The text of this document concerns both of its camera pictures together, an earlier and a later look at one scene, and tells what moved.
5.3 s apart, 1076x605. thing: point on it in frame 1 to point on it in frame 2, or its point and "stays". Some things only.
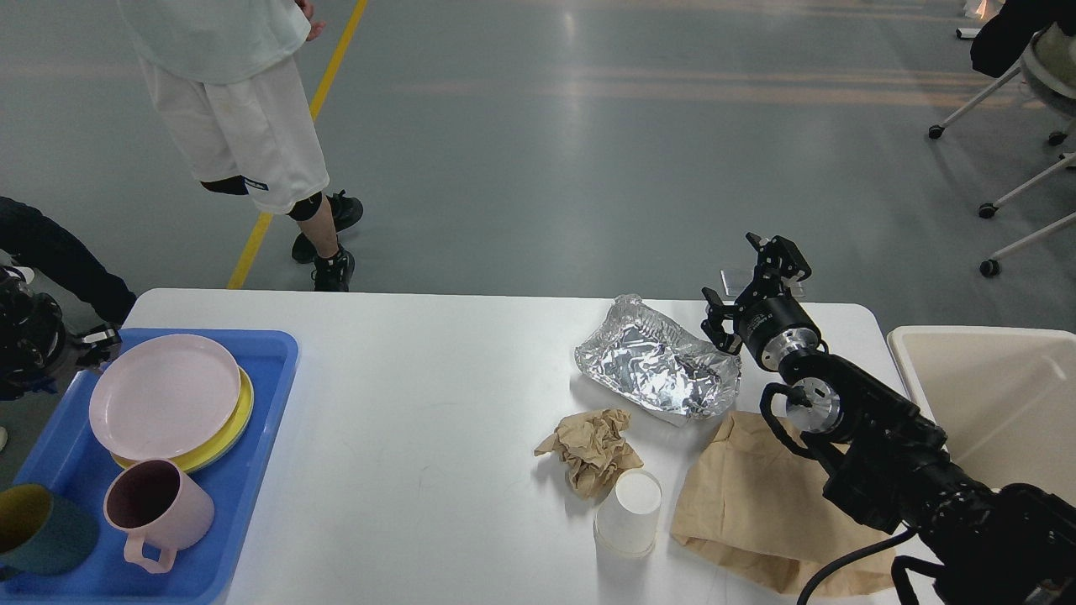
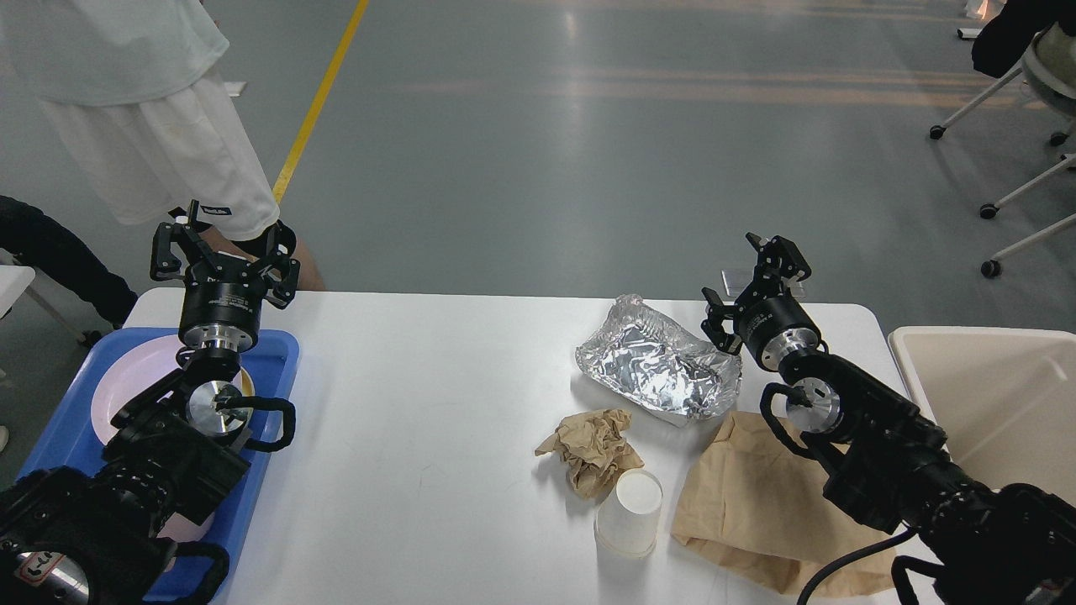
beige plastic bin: x=1002 y=400 stays
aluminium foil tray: x=650 y=356 stays
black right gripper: x=770 y=324 stays
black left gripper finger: x=95 y=347 to x=166 y=264
